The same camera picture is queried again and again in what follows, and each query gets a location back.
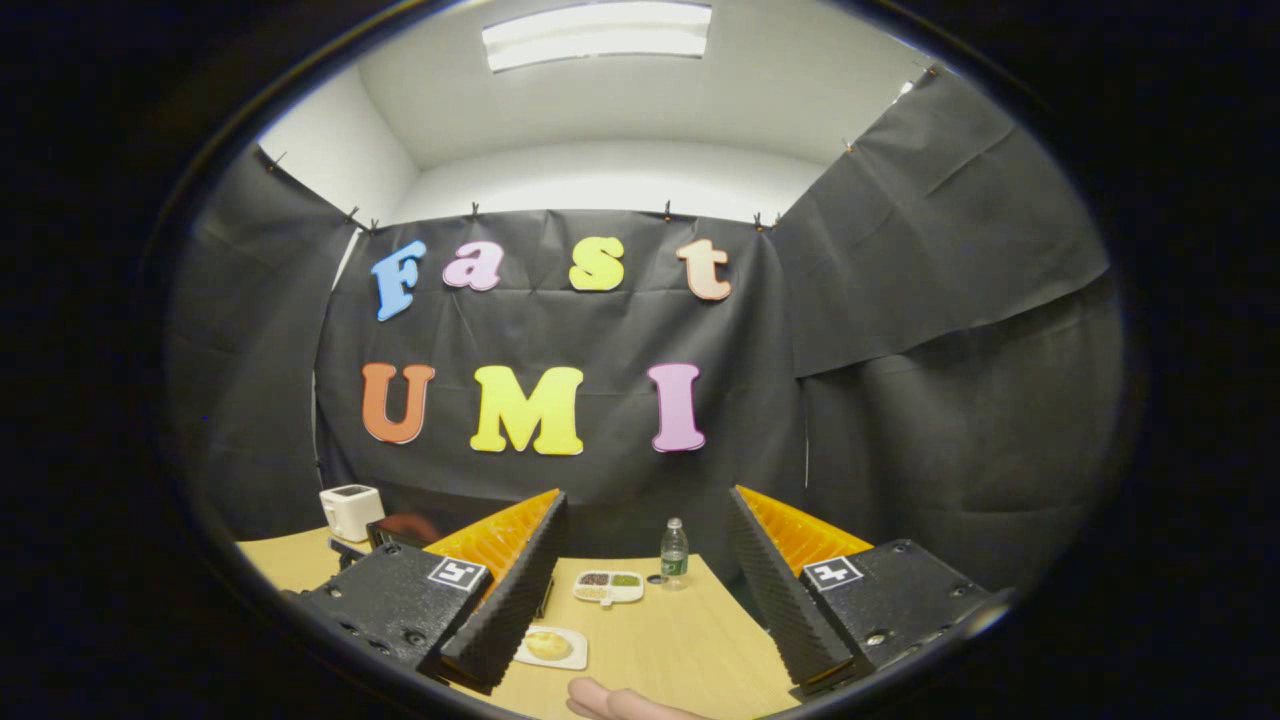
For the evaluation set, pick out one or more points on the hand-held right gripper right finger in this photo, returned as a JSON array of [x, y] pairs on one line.
[[775, 600]]

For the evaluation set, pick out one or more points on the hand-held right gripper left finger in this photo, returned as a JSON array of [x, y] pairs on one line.
[[515, 600]]

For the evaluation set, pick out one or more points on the yellow bread roll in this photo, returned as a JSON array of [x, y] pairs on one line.
[[548, 645]]

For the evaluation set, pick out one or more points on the white square plate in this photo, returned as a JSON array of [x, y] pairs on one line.
[[575, 655]]

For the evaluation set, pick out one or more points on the white divided dish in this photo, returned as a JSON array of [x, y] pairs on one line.
[[610, 587]]

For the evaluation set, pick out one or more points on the clear plastic water bottle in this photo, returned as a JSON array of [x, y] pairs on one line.
[[674, 555]]

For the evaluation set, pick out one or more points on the white toaster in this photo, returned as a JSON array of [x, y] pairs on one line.
[[352, 512]]

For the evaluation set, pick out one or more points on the black backdrop cloth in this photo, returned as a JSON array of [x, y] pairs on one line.
[[600, 330]]

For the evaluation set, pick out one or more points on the ceiling light panel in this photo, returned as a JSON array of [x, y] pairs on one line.
[[598, 35]]

